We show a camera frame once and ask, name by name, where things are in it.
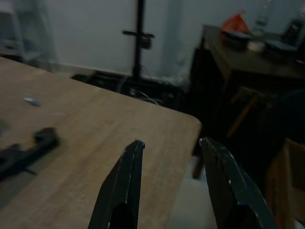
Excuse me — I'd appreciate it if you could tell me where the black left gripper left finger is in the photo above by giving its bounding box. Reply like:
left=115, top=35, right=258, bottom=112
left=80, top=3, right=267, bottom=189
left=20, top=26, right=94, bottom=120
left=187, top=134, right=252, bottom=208
left=88, top=140, right=146, bottom=229

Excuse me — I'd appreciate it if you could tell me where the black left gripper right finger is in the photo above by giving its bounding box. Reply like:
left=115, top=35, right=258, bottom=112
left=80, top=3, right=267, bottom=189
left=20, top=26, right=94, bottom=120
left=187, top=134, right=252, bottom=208
left=199, top=136, right=280, bottom=229

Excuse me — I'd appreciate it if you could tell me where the brown cardboard box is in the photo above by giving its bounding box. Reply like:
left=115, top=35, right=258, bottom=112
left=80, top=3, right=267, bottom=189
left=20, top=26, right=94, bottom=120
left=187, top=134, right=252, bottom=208
left=265, top=138, right=305, bottom=229

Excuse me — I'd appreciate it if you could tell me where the wooden table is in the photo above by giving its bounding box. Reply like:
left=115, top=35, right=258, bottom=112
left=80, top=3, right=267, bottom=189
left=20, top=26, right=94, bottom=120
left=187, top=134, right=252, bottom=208
left=0, top=55, right=203, bottom=229

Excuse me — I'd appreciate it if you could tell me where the wooden stool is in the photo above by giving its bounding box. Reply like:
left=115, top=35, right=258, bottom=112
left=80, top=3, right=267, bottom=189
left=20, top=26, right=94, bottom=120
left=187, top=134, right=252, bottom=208
left=227, top=85, right=263, bottom=138

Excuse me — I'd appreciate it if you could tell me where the black floor equipment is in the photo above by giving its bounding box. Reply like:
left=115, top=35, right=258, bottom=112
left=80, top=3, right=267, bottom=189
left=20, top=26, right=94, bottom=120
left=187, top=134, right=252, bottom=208
left=71, top=71, right=182, bottom=111

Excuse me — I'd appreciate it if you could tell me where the dark wooden sideboard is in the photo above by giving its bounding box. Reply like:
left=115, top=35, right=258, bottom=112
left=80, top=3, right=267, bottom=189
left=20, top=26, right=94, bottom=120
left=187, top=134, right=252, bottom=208
left=190, top=23, right=305, bottom=144

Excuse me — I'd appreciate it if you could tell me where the small blue grey piece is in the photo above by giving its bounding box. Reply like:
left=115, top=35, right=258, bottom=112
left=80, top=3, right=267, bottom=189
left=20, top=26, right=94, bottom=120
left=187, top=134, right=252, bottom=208
left=22, top=95, right=42, bottom=107

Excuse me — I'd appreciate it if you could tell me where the white tape roll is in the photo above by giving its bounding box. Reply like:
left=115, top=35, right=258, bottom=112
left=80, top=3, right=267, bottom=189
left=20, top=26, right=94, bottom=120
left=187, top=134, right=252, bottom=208
left=246, top=41, right=266, bottom=52

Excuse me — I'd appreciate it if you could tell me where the black stand pole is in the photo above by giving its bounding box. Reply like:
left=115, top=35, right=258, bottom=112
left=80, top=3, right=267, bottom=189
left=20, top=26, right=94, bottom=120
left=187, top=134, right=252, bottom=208
left=122, top=0, right=156, bottom=82

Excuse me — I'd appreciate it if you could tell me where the red plastic bag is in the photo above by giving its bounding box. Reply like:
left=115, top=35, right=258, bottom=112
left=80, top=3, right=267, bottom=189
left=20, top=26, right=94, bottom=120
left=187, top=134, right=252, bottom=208
left=220, top=10, right=251, bottom=34

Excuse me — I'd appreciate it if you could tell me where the clear plastic bottle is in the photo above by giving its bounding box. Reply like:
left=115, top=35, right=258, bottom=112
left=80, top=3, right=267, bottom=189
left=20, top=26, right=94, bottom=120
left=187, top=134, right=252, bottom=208
left=253, top=0, right=275, bottom=37

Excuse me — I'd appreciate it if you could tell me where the long black notched rail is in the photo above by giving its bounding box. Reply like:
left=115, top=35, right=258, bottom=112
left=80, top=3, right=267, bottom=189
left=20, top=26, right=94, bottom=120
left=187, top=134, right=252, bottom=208
left=0, top=127, right=61, bottom=182

